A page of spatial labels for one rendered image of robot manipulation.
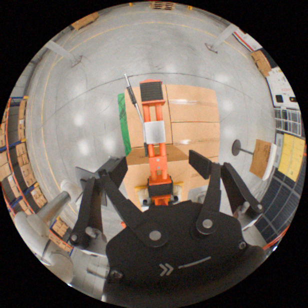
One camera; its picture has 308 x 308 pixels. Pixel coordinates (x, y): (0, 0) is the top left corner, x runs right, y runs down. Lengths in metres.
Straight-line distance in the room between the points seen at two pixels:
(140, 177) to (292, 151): 7.40
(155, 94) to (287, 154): 7.33
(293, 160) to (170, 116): 7.29
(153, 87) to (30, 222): 0.72
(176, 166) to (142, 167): 0.18
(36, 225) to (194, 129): 1.30
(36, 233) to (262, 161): 2.32
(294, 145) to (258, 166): 5.63
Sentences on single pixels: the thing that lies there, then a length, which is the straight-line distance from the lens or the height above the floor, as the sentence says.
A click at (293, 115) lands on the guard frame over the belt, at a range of 7.35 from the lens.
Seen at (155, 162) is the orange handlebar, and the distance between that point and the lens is 0.30.
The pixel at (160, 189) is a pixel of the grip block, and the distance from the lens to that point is 0.36.
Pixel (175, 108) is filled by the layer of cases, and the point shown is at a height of 0.54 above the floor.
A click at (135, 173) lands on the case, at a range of 0.49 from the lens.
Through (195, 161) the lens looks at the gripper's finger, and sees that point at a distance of 0.17.
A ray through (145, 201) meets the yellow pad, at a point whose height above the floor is 0.99.
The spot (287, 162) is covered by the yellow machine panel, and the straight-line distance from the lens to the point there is 7.40.
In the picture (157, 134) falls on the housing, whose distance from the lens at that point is 0.28.
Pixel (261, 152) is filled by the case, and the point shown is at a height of 0.79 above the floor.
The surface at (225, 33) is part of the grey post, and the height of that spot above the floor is 0.77.
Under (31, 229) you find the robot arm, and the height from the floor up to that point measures 1.46.
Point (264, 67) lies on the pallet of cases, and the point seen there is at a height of 0.53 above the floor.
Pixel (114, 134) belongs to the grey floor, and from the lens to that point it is 1.49.
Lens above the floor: 1.37
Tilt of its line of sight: 73 degrees down
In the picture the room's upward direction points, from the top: 175 degrees clockwise
